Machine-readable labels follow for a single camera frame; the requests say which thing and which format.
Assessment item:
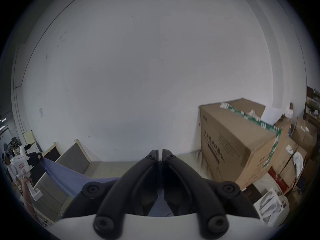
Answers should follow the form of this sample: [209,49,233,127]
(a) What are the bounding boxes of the brown carton white label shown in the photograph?
[268,135,308,197]

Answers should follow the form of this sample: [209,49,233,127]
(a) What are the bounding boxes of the bed with beige sheet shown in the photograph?
[82,149,275,204]

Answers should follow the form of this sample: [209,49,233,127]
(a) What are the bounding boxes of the grey padded panel wooden frame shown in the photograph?
[32,172,70,226]

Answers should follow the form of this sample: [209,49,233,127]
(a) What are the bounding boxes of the large brown carton green tape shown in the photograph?
[199,98,282,190]

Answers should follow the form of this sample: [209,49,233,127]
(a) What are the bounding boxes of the grey padded headboard wooden frame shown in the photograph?
[55,139,91,179]

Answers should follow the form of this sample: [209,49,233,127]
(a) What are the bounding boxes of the person's left hand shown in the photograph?
[20,177,33,197]

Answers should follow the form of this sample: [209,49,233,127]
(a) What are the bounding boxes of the white box with product picture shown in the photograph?
[253,187,290,227]

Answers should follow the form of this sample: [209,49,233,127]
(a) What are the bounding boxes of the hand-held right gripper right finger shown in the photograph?
[162,149,260,238]

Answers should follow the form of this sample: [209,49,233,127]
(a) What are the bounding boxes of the white plastic bag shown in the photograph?
[292,151,305,176]

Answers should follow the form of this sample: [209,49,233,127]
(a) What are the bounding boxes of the person's left forearm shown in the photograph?
[22,194,42,224]

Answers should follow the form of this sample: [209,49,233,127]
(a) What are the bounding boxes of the blue shirt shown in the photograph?
[41,156,175,217]

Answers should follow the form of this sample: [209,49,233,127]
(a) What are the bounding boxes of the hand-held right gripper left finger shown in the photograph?
[62,149,160,237]

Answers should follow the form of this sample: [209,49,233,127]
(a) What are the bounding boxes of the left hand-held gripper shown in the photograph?
[9,145,43,202]

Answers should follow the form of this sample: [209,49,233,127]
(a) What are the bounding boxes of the small brown carton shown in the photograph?
[291,117,318,158]

